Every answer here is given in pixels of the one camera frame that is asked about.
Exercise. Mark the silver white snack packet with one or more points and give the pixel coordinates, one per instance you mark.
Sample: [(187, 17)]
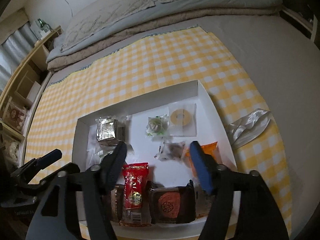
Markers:
[(102, 150)]

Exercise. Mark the wooden side shelf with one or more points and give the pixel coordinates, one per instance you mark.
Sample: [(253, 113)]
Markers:
[(35, 63)]

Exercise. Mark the white cardboard box tray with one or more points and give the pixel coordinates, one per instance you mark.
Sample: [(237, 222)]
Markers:
[(209, 128)]

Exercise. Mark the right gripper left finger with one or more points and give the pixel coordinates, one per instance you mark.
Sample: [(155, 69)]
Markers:
[(57, 216)]

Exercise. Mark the dark mooncake tray pack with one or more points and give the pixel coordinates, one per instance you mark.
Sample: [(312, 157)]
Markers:
[(171, 205)]

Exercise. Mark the silver foil snack block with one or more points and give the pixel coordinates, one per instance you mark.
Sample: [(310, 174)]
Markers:
[(109, 131)]

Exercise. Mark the green white pastry packet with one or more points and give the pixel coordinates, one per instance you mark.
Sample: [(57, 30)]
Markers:
[(157, 126)]

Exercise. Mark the grey curtain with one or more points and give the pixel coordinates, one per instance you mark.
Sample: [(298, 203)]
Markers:
[(13, 50)]

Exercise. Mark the white storage box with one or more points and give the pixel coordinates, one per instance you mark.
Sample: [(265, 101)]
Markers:
[(27, 89)]

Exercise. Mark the brown snack bar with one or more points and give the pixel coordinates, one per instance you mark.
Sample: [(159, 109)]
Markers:
[(117, 196)]

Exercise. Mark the left beige pillow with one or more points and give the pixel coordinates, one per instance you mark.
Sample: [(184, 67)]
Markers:
[(99, 15)]

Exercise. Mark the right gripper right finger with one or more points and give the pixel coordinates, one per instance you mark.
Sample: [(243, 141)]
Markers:
[(259, 216)]

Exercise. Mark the orange snack packet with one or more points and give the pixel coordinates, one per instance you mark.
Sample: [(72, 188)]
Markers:
[(209, 149)]

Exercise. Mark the green glass bottle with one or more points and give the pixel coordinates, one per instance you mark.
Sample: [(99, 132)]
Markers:
[(44, 26)]

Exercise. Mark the folded grey beige blankets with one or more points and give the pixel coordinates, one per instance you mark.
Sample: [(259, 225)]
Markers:
[(162, 14)]

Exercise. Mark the clear dark candy packet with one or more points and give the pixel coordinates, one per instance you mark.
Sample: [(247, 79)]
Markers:
[(171, 151)]

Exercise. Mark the framed red doll box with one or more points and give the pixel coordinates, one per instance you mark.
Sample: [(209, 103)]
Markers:
[(14, 115)]

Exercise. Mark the framed white doll box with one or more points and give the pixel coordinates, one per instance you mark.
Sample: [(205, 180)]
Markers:
[(12, 147)]

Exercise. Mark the red snack packet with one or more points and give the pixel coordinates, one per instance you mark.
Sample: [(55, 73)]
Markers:
[(135, 178)]

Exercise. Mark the beige ring cookie packet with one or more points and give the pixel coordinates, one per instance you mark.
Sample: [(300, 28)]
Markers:
[(182, 120)]

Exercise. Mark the crumpled white plastic wrapper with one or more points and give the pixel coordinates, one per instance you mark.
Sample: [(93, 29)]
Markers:
[(248, 127)]

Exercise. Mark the yellow checkered mat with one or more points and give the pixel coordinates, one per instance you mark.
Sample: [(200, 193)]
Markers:
[(153, 62)]

